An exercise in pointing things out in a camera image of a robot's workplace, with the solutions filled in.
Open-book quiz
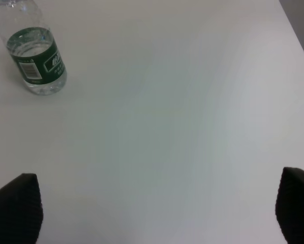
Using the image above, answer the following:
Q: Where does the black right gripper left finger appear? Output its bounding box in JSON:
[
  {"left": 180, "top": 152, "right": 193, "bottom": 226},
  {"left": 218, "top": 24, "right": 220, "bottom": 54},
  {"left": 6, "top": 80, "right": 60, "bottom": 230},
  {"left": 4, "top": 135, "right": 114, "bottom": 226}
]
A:
[{"left": 0, "top": 173, "right": 43, "bottom": 243}]

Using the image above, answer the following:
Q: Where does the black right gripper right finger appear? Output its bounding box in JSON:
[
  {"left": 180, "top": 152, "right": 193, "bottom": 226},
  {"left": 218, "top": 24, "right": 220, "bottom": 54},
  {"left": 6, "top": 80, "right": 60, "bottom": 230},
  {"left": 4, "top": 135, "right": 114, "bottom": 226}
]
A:
[{"left": 275, "top": 167, "right": 304, "bottom": 243}]

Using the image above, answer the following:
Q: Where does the clear bottle green label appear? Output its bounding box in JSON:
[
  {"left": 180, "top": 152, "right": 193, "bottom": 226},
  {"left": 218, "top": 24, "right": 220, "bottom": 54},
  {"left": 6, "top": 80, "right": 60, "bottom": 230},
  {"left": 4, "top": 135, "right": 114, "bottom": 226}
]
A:
[{"left": 0, "top": 1, "right": 67, "bottom": 96}]

